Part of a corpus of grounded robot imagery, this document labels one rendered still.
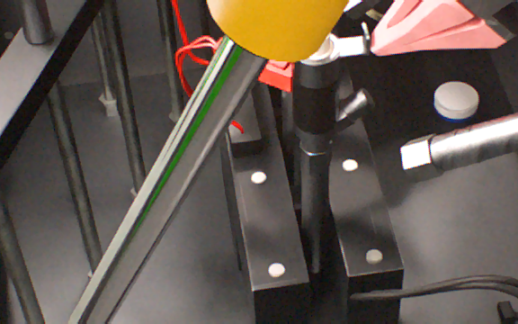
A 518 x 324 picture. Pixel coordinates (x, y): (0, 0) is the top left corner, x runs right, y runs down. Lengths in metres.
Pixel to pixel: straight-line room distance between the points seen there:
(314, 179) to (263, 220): 0.06
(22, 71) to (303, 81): 0.17
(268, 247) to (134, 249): 0.52
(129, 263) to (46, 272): 0.71
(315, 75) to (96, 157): 0.41
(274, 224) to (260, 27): 0.58
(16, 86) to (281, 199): 0.20
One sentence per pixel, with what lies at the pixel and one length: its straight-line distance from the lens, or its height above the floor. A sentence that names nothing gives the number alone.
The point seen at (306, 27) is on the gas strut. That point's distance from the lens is 0.16.
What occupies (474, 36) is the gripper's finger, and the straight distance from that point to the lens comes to 0.58.
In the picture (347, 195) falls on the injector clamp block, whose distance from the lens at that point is 0.75.
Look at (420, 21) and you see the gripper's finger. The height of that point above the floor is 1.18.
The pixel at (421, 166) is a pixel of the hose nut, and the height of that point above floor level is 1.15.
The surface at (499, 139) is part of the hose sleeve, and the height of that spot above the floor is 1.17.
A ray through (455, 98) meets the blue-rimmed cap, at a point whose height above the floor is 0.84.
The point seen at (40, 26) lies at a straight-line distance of 0.69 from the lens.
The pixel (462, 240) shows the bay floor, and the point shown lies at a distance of 0.92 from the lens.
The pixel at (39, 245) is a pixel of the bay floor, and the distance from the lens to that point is 0.94.
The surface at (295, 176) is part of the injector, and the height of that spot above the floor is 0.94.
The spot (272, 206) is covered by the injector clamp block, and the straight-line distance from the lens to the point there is 0.74.
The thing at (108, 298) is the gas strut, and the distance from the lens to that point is 0.22.
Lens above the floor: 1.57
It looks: 49 degrees down
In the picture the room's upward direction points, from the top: 3 degrees counter-clockwise
